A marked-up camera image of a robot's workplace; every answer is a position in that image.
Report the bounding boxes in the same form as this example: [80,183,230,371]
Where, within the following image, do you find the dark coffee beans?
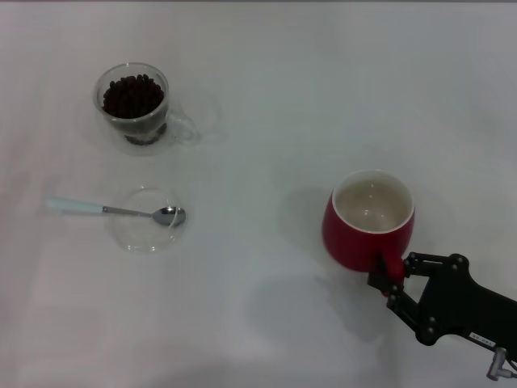
[102,74,166,120]

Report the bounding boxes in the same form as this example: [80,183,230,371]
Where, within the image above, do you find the clear glass saucer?
[108,185,191,255]

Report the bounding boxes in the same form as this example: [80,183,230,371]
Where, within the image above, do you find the red mug white inside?
[322,168,416,280]

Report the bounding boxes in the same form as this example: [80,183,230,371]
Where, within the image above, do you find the clear double-wall glass mug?
[94,61,202,158]

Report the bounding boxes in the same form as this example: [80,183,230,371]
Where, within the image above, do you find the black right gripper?
[366,251,517,359]

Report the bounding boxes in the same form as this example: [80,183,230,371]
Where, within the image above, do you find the metal spoon light blue handle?
[46,196,187,228]

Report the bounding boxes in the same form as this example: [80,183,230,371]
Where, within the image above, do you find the grey cable with connector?
[486,346,517,383]

